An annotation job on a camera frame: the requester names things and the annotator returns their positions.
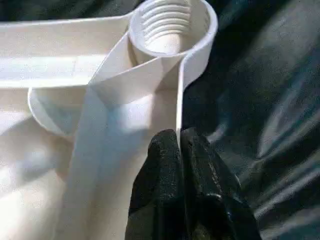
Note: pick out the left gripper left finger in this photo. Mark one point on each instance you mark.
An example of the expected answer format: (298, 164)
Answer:
(160, 195)

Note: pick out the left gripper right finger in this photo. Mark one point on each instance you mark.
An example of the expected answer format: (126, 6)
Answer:
(215, 200)

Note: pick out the white plastic table top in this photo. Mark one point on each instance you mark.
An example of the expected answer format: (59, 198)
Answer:
(50, 65)

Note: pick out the black plastic mat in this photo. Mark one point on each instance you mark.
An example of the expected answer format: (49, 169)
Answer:
(270, 100)

